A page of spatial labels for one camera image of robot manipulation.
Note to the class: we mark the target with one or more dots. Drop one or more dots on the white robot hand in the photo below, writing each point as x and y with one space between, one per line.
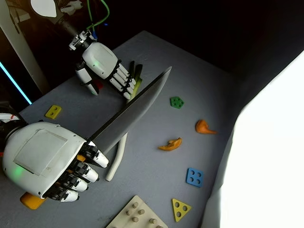
99 59
40 152

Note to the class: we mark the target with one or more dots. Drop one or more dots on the large steel kitchen knife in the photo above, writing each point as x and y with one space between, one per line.
133 109

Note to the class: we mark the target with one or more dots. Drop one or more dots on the long leek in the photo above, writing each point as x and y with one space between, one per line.
118 154

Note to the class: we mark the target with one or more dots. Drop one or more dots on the red pentagon block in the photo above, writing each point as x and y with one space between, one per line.
99 85

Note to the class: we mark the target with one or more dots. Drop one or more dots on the yellow two-hole block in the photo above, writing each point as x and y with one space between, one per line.
48 115

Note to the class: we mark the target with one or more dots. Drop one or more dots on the white pillar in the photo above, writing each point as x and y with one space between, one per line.
28 61

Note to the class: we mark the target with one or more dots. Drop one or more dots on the cyan light strip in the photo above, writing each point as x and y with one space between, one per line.
16 84

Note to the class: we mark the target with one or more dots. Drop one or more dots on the green pentagon block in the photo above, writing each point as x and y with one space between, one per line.
177 102

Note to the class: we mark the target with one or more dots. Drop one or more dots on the grey table cloth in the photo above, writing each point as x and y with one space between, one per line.
166 118

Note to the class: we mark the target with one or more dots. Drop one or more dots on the orange crescent toy piece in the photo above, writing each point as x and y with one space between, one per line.
171 146

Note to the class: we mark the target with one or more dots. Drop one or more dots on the orange tailed toy piece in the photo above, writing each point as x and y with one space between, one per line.
202 127

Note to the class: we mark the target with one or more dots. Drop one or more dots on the cream wooden peg board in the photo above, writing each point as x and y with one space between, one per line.
142 224

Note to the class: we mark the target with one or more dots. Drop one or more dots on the yellow three-hole triangle block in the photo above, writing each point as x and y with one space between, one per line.
174 209

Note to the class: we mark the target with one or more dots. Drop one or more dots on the blue four-hole square block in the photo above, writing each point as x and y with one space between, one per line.
195 177

